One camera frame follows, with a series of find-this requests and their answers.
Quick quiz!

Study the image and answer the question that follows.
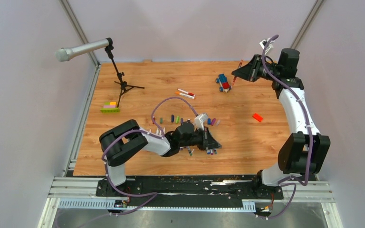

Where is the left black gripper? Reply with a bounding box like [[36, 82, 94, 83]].
[[179, 126, 221, 150]]

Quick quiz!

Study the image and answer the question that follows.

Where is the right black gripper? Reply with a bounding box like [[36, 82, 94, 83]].
[[232, 54, 280, 82]]

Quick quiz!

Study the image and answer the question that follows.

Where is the red capped white marker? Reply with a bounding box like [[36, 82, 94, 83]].
[[231, 59, 244, 88]]

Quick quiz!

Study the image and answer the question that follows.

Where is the orange capped white marker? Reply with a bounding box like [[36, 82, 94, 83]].
[[174, 91, 195, 99]]

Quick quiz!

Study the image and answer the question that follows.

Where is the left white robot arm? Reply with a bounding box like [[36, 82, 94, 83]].
[[99, 119, 222, 196]]

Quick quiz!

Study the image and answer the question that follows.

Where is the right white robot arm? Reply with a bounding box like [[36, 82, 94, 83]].
[[231, 48, 331, 199]]

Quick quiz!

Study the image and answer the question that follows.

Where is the blue red toy brick car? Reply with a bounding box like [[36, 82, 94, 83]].
[[215, 74, 231, 93]]

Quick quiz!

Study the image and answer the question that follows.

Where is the orange red toy brick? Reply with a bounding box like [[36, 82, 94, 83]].
[[252, 113, 264, 122]]

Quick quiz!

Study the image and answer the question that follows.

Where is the black microphone tripod stand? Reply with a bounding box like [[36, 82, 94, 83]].
[[105, 45, 145, 108]]

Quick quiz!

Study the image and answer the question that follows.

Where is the green pink toy brick stack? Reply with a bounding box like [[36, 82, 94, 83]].
[[100, 102, 120, 113]]

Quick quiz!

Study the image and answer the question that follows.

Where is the silver microphone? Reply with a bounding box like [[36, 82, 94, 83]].
[[55, 38, 113, 62]]

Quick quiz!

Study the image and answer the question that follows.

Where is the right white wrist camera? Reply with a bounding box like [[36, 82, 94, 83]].
[[259, 38, 275, 52]]

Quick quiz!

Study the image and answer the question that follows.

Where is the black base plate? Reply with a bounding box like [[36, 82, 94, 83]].
[[96, 173, 286, 209]]

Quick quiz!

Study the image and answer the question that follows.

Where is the grey slotted cable duct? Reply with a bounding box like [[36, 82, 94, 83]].
[[58, 198, 257, 213]]

